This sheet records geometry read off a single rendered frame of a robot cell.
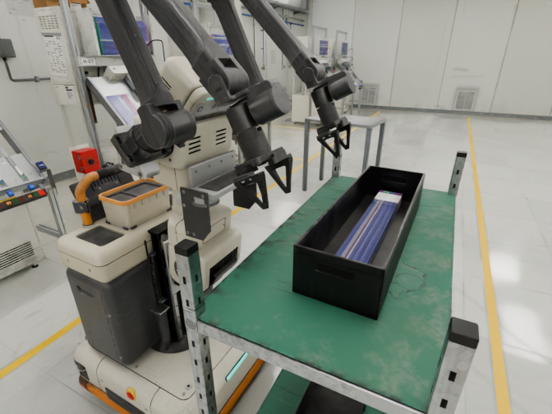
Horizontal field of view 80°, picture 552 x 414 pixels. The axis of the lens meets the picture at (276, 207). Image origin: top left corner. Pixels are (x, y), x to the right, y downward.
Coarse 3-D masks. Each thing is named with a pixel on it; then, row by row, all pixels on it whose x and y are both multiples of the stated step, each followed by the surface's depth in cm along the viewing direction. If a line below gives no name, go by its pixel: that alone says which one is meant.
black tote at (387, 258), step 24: (384, 168) 106; (360, 192) 102; (408, 192) 105; (336, 216) 84; (360, 216) 97; (408, 216) 77; (312, 240) 71; (336, 240) 84; (384, 240) 84; (312, 264) 63; (336, 264) 60; (360, 264) 58; (384, 264) 57; (312, 288) 65; (336, 288) 62; (360, 288) 60; (384, 288) 61; (360, 312) 61
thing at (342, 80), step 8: (304, 72) 97; (312, 72) 96; (344, 72) 93; (304, 80) 98; (312, 80) 96; (320, 80) 97; (328, 80) 96; (336, 80) 95; (344, 80) 93; (352, 80) 97; (336, 88) 95; (344, 88) 94; (352, 88) 95; (336, 96) 96; (344, 96) 97
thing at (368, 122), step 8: (312, 120) 336; (352, 120) 329; (360, 120) 329; (368, 120) 329; (376, 120) 329; (384, 120) 336; (368, 128) 307; (384, 128) 343; (304, 136) 348; (368, 136) 310; (304, 144) 351; (368, 144) 312; (304, 152) 355; (320, 152) 390; (368, 152) 316; (304, 160) 358; (320, 160) 394; (376, 160) 356; (304, 168) 362; (320, 168) 398; (304, 176) 365; (320, 176) 401; (304, 184) 369
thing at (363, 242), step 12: (384, 192) 105; (372, 204) 97; (384, 204) 97; (396, 204) 97; (372, 216) 89; (384, 216) 89; (360, 228) 83; (372, 228) 83; (384, 228) 83; (348, 240) 78; (360, 240) 78; (372, 240) 78; (348, 252) 73; (360, 252) 73; (372, 252) 73
